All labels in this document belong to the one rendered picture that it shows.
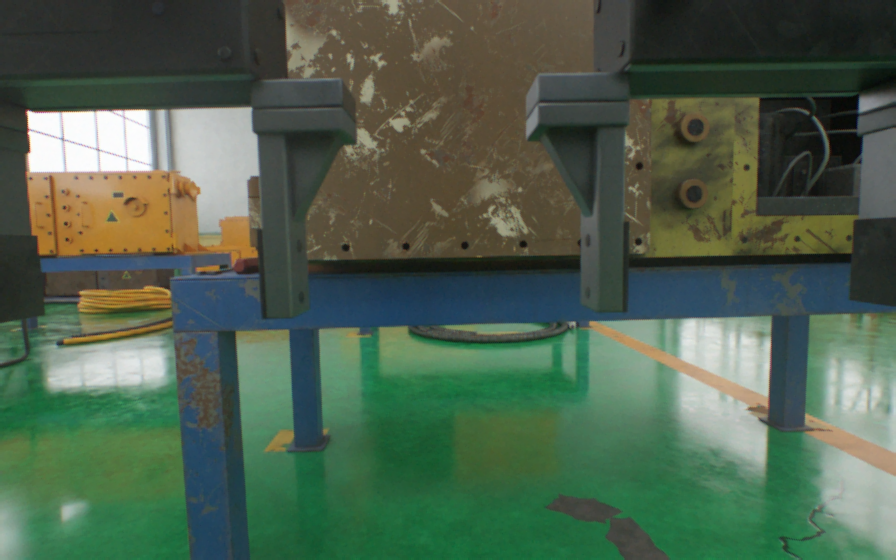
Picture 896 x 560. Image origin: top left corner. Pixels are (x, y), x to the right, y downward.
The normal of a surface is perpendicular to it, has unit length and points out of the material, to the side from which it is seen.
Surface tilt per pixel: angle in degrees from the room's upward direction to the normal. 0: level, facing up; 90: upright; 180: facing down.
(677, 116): 90
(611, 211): 90
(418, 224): 90
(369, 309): 90
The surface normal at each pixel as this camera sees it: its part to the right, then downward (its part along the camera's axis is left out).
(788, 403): 0.04, 0.08
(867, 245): -1.00, 0.02
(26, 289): 1.00, -0.02
